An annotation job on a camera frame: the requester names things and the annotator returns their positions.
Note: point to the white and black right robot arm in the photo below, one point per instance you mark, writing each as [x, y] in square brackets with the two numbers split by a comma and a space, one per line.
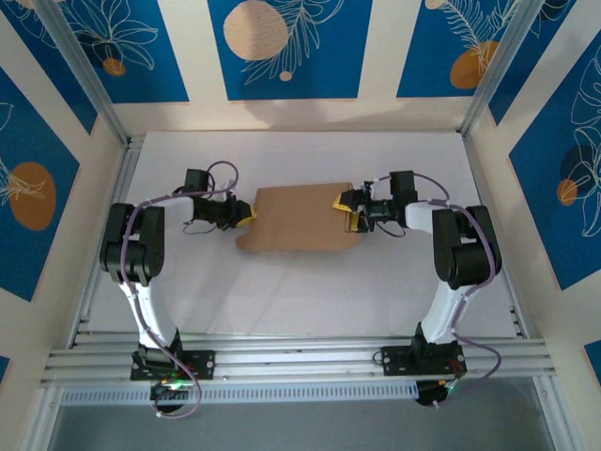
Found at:
[465, 249]

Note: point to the brown cardboard box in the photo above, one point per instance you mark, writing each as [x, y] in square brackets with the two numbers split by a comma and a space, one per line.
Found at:
[296, 216]

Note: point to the aluminium corner post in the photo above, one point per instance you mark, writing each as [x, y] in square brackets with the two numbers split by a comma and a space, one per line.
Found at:
[79, 61]
[502, 61]

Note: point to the aluminium cross rail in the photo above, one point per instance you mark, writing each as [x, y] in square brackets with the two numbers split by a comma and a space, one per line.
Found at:
[300, 357]

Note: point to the aluminium side rail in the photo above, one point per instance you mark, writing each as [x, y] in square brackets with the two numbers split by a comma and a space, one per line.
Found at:
[478, 178]
[123, 178]

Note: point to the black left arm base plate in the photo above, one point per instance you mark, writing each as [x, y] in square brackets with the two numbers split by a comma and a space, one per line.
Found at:
[202, 364]

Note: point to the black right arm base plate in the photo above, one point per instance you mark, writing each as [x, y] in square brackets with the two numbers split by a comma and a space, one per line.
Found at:
[394, 361]

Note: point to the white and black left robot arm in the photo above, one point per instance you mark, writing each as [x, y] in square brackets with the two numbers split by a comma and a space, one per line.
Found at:
[131, 244]

